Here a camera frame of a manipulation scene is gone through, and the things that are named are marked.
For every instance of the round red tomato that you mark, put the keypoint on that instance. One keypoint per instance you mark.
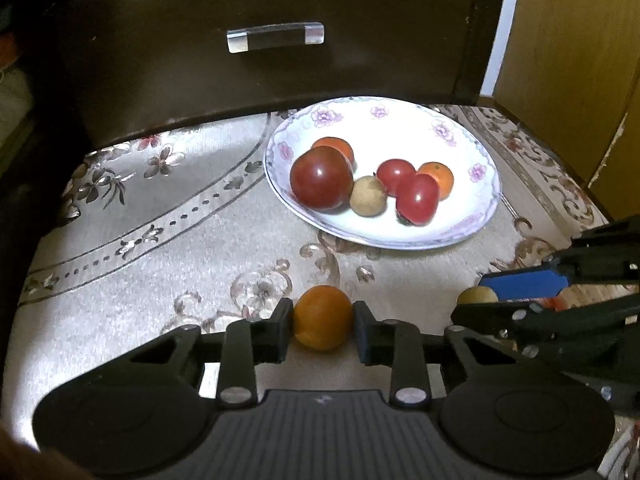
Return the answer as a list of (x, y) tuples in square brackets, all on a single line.
[(392, 174)]

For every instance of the large orange tangerine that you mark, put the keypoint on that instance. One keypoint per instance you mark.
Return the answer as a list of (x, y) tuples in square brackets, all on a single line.
[(322, 317)]

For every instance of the beige floral table cloth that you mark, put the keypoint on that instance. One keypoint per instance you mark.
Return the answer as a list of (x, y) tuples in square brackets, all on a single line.
[(150, 240)]

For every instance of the grey mattress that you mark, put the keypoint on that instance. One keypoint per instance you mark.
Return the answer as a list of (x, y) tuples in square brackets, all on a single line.
[(11, 100)]

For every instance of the large dark red tomato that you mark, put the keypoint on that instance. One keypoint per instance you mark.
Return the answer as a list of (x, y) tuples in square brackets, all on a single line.
[(321, 180)]

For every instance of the yellow wooden cabinet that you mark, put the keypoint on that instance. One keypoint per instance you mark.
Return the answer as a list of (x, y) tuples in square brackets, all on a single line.
[(575, 60)]

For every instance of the smaller yellow-brown potato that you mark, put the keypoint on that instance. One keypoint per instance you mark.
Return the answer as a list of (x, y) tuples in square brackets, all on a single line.
[(475, 297)]

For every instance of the dark wooden nightstand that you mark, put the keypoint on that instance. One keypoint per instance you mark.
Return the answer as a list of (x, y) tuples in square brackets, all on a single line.
[(200, 85)]

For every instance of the small orange tangerine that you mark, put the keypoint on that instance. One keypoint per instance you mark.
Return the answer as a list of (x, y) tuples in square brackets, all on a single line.
[(337, 146), (441, 177)]

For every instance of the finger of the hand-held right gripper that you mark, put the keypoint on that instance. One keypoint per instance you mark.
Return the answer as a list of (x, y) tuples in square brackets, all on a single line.
[(490, 316), (525, 282)]

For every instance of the elongated red tomato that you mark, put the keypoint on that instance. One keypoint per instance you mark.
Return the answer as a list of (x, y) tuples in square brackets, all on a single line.
[(419, 200)]

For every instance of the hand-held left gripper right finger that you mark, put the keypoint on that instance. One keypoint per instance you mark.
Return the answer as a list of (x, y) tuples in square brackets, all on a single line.
[(365, 335)]

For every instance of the white floral-rimmed plate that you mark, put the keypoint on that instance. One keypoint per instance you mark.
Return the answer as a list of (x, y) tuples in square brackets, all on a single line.
[(400, 130)]

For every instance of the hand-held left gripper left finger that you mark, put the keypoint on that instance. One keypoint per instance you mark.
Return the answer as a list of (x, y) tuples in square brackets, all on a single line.
[(280, 332)]

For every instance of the larger yellow-brown potato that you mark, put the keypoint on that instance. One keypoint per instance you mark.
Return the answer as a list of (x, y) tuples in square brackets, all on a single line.
[(367, 197)]

